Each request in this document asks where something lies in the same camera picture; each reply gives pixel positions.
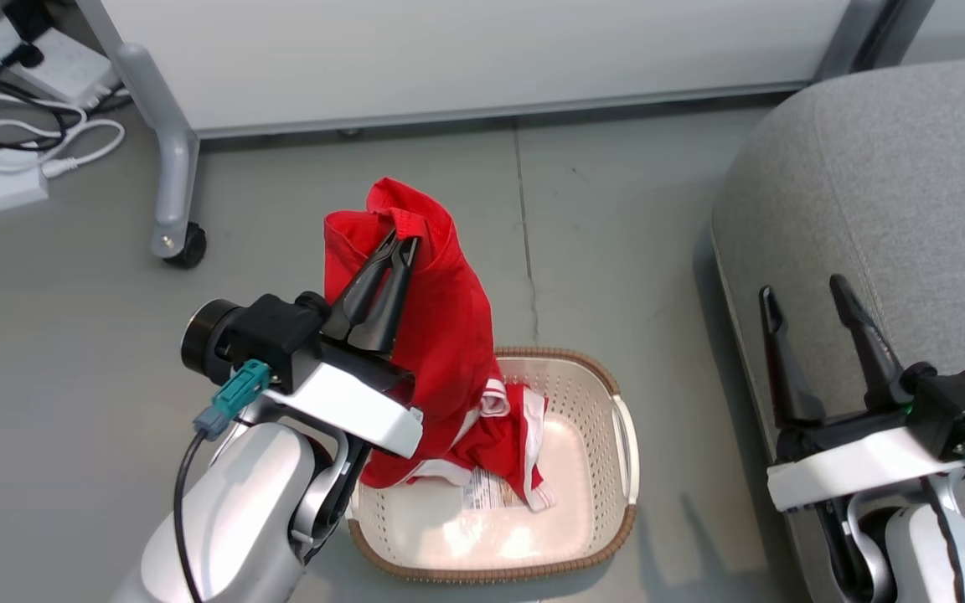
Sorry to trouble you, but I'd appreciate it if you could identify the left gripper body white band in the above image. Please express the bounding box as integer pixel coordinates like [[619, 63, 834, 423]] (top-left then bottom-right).
[[269, 333, 425, 459]]

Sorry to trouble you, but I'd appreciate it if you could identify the red garment with white trim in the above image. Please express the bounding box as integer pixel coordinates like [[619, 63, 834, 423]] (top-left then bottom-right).
[[323, 177, 557, 513]]

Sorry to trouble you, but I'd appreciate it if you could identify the grey partition post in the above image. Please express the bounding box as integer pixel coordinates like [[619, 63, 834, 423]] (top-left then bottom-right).
[[813, 0, 937, 82]]

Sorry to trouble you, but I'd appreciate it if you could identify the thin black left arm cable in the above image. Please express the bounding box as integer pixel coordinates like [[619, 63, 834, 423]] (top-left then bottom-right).
[[173, 427, 209, 603]]

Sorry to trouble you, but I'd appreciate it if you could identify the grey partition leg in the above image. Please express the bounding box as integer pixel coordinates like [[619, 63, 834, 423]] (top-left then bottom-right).
[[114, 42, 201, 257]]

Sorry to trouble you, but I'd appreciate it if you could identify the white power strip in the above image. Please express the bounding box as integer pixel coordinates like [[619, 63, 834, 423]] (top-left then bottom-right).
[[0, 17, 121, 108]]

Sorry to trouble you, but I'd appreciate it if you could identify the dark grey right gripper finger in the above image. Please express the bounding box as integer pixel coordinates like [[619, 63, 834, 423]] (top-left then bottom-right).
[[828, 275, 911, 411], [759, 286, 827, 430]]

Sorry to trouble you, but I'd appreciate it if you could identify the black power adapter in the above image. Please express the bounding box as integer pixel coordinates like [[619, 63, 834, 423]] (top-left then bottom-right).
[[2, 0, 58, 44]]

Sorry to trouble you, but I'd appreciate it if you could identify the teal left cable connector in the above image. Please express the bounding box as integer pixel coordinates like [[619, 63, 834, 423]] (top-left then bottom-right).
[[194, 359, 272, 441]]

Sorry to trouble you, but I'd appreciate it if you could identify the grey fabric sofa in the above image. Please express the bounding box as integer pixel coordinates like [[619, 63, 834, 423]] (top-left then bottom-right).
[[710, 57, 965, 603]]

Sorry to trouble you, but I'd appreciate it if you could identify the black caster wheel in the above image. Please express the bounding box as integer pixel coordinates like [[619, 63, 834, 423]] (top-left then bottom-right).
[[163, 222, 208, 270]]

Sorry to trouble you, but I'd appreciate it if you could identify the narrow white partition panel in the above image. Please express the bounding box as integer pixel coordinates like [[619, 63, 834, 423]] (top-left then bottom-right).
[[901, 0, 965, 67]]

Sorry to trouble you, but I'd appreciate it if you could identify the printed label sticker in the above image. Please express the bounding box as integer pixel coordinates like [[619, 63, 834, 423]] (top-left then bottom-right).
[[462, 466, 527, 512]]

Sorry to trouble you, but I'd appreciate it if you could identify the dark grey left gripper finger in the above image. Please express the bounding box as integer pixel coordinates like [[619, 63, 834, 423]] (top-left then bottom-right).
[[347, 238, 421, 353], [325, 232, 400, 336]]

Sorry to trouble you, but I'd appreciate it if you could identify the white cable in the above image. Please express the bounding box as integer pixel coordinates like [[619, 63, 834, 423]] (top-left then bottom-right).
[[0, 59, 126, 178]]

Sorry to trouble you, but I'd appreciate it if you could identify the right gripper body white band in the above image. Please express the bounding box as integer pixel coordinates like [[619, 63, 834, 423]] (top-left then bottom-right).
[[767, 402, 965, 513]]

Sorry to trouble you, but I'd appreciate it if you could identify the cream laundry basket brown rim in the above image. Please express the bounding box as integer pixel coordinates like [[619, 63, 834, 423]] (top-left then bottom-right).
[[347, 347, 641, 584]]

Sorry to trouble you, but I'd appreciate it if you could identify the large white partition panel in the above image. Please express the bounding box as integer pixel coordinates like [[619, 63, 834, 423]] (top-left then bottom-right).
[[76, 0, 860, 140]]

